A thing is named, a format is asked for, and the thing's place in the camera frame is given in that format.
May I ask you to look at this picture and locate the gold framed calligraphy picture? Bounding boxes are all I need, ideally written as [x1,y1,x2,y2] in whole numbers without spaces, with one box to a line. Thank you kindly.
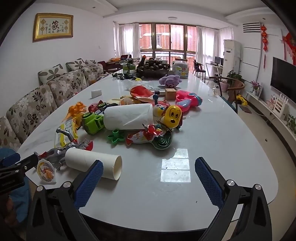
[32,13,75,43]

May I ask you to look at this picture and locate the pink toy water gun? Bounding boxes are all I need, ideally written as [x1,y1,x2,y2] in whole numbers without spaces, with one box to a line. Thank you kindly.
[175,90,203,113]

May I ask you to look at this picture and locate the black and white device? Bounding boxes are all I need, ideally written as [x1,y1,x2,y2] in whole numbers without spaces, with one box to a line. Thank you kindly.
[148,87,166,97]

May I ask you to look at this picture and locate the wooden cube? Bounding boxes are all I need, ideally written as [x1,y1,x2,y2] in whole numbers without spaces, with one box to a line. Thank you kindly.
[165,88,176,101]

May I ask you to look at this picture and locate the wooden chair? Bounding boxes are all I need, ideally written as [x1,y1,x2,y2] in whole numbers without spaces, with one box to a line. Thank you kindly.
[209,76,245,114]

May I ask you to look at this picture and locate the round white and orange packet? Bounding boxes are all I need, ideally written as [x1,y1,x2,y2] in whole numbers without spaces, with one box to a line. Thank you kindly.
[37,159,57,185]

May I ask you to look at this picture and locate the black television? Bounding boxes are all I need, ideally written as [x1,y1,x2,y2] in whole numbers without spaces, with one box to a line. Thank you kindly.
[270,57,296,104]

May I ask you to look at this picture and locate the white sheer curtain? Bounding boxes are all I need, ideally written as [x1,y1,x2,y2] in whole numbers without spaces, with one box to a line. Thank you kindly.
[113,22,141,58]
[196,26,234,70]

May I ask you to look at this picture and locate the white standing air conditioner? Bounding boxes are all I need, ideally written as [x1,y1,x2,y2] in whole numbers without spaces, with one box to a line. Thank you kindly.
[223,39,242,80]

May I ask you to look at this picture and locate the potted pink flower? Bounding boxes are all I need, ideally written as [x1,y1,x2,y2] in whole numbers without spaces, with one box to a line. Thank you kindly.
[250,80,263,97]

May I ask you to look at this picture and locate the white cardboard tube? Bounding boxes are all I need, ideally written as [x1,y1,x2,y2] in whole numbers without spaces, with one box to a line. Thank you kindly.
[65,148,123,180]

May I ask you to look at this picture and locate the purple plush toy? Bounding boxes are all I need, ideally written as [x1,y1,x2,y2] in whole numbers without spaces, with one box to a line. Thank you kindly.
[159,74,181,89]

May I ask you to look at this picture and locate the green potted plant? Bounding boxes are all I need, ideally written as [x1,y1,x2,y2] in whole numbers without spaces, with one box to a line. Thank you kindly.
[226,70,246,85]

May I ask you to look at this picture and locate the large red wall decoration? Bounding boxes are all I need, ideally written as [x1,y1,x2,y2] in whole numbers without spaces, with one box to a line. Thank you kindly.
[280,29,296,66]

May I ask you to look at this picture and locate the dark snack packets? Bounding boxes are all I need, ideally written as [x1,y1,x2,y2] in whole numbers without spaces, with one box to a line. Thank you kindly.
[112,72,130,80]

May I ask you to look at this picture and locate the red toy car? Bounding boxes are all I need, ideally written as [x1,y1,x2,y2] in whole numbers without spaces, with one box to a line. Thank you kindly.
[88,100,110,114]

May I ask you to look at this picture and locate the green jar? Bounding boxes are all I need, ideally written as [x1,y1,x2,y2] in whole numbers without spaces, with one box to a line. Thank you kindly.
[122,60,136,76]

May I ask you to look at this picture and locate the white wooden rack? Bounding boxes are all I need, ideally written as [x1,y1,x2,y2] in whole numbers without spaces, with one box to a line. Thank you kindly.
[272,94,290,121]

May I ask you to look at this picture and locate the slatted wall air vent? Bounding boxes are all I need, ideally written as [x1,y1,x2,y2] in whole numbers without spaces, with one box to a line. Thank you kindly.
[243,22,261,33]

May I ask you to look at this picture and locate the dark red chair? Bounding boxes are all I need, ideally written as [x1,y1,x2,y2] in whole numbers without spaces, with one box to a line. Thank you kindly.
[193,60,207,80]

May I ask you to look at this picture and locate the red snack bag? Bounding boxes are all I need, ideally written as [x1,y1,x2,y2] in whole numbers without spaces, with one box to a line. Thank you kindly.
[130,85,155,103]

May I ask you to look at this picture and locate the yellow bee toy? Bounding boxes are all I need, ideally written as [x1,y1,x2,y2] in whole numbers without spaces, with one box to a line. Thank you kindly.
[153,94,171,119]

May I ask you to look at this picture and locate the green flower-shaped toy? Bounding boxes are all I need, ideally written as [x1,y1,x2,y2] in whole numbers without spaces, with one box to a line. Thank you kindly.
[107,129,125,145]

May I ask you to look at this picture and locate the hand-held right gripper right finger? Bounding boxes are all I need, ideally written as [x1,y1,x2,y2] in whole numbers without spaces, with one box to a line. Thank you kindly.
[195,157,273,241]

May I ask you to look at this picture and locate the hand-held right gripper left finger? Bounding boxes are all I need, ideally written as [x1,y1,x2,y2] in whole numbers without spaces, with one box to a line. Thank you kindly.
[26,159,104,241]

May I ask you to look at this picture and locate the floral sofa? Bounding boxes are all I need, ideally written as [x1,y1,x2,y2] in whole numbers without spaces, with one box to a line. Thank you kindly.
[0,57,104,152]

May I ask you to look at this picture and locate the white television stand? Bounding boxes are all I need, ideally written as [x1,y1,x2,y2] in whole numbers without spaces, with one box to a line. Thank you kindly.
[246,90,296,149]

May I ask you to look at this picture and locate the yellow dog toy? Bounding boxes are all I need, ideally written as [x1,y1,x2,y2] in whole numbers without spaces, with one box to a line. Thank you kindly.
[161,105,184,131]

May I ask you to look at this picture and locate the large window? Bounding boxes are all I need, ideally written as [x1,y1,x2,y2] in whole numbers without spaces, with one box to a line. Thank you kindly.
[139,23,197,65]

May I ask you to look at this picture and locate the green toy truck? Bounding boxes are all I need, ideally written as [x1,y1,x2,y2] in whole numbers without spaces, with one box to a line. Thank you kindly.
[81,111,105,135]

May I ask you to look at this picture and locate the red knot wall ornament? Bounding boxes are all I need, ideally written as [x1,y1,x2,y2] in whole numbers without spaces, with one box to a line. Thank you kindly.
[261,24,269,52]

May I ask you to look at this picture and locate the grey and red action figure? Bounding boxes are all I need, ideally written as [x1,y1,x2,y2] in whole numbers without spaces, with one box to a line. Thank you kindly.
[33,138,94,171]

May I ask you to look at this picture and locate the white computer desk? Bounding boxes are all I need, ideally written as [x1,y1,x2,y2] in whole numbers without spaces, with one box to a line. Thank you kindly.
[205,62,223,78]

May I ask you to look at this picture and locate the small green plant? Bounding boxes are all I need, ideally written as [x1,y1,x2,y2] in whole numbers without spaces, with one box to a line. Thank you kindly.
[286,113,296,134]

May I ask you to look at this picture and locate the yellow toy vehicle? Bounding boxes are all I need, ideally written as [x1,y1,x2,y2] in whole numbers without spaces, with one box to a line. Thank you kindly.
[236,94,248,107]

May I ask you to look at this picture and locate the yellow packet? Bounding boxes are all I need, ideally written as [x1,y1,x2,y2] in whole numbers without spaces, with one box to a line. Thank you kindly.
[54,118,78,148]

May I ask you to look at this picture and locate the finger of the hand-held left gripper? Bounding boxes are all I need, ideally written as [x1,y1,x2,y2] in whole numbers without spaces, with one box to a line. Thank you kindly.
[0,154,39,174]

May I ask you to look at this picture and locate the orange snack bag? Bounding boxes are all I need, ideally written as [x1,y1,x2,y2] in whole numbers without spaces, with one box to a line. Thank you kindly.
[120,97,138,106]

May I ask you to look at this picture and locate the brown wooden desk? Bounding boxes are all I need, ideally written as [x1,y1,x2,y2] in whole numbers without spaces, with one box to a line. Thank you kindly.
[98,54,139,73]

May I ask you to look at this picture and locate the colourful tin rooster toy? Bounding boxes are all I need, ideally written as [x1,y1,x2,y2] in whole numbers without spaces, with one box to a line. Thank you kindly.
[126,123,173,151]

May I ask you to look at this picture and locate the white paper towel roll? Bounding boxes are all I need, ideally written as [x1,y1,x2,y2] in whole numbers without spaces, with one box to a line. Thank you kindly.
[103,103,154,130]

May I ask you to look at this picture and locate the orange dinosaur toy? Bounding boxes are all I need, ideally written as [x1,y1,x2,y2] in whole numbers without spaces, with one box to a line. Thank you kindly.
[62,100,87,121]

